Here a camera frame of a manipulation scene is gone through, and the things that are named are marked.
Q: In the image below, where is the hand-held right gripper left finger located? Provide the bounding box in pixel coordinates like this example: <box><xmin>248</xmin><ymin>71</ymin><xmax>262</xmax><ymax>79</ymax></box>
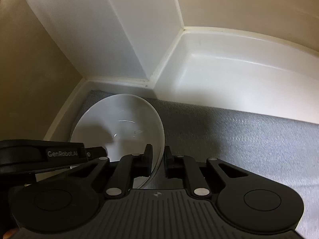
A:
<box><xmin>57</xmin><ymin>144</ymin><xmax>153</xmax><ymax>200</ymax></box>

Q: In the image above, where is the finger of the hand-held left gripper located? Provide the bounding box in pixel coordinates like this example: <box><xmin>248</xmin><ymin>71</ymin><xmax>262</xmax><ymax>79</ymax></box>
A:
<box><xmin>84</xmin><ymin>146</ymin><xmax>108</xmax><ymax>164</ymax></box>

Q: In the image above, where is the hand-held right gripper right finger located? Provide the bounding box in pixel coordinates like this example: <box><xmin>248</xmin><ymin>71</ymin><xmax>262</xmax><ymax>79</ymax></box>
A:
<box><xmin>163</xmin><ymin>146</ymin><xmax>263</xmax><ymax>199</ymax></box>

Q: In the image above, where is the white plate grey flower print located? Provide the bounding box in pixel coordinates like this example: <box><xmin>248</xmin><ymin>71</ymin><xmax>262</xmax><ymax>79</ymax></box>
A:
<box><xmin>70</xmin><ymin>94</ymin><xmax>165</xmax><ymax>190</ymax></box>

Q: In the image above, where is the grey woven mat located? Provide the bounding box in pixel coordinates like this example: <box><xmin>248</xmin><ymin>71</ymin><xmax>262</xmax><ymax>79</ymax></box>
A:
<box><xmin>72</xmin><ymin>90</ymin><xmax>319</xmax><ymax>232</ymax></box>

